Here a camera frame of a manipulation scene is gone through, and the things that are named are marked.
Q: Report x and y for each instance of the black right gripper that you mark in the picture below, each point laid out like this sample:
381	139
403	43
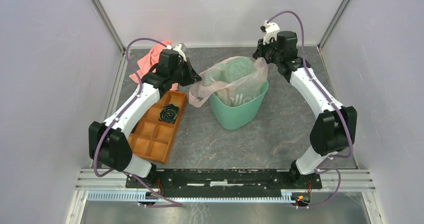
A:
261	49

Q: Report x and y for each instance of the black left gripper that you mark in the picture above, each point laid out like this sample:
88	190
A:
192	76

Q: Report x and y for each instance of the pink plastic trash bag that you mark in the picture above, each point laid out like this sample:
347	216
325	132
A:
234	81

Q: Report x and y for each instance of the green plastic trash bin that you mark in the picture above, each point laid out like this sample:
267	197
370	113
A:
232	118

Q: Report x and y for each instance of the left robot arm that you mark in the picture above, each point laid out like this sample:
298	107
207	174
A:
108	140

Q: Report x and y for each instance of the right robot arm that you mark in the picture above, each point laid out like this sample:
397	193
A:
335	124

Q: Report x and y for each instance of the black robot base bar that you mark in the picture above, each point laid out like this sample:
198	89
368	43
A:
229	183

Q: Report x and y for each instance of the blue yellow rolled tie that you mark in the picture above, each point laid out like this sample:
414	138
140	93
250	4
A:
169	113

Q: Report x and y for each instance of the salmon pink cloth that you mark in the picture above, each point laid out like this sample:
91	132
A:
152	57

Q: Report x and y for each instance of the orange wooden divided tray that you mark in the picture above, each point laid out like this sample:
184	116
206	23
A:
152	139

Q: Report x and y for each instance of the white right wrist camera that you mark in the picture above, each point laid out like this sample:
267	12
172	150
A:
270	30

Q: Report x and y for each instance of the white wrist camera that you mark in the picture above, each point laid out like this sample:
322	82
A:
180	48
270	30

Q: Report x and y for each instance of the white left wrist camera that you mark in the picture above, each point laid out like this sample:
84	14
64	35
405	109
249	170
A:
180	48

